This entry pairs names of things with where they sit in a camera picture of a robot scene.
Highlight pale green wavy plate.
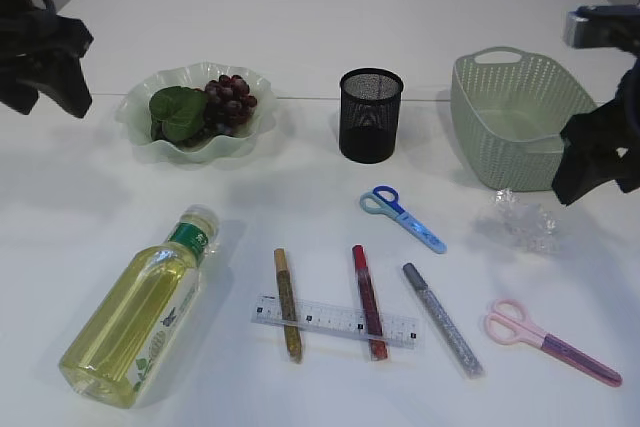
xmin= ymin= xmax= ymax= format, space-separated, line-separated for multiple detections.
xmin=116 ymin=62 xmax=276 ymax=163

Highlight gold glitter pen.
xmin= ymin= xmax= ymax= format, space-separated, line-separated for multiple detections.
xmin=274 ymin=248 xmax=303 ymax=363

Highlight clear plastic ruler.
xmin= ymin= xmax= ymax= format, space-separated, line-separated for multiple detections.
xmin=251 ymin=295 xmax=423 ymax=349

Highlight green tea bottle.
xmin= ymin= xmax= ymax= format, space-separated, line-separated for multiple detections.
xmin=59 ymin=205 xmax=219 ymax=409

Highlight black mesh pen holder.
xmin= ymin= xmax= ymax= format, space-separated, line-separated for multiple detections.
xmin=339 ymin=67 xmax=404 ymax=164

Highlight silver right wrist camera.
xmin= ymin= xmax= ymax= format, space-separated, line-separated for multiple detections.
xmin=563 ymin=4 xmax=639 ymax=55

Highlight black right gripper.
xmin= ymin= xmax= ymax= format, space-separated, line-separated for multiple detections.
xmin=552 ymin=63 xmax=639 ymax=206

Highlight blue handled scissors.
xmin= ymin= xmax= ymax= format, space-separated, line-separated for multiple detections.
xmin=359 ymin=185 xmax=447 ymax=254

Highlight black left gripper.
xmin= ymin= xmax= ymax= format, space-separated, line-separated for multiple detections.
xmin=0 ymin=0 xmax=93 ymax=119

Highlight silver glitter pen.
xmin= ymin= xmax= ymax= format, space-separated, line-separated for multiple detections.
xmin=402 ymin=263 xmax=485 ymax=379

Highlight pink handled scissors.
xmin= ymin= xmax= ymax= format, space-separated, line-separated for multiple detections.
xmin=483 ymin=299 xmax=623 ymax=388

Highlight purple grape bunch with leaf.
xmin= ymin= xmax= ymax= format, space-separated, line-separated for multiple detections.
xmin=148 ymin=74 xmax=258 ymax=148

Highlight red glitter pen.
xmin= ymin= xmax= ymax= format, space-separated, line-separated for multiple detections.
xmin=352 ymin=244 xmax=388 ymax=361

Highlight green woven plastic basket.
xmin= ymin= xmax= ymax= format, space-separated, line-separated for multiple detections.
xmin=450 ymin=46 xmax=597 ymax=192

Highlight clear plastic sheet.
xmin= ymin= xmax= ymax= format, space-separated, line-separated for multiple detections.
xmin=474 ymin=189 xmax=560 ymax=254

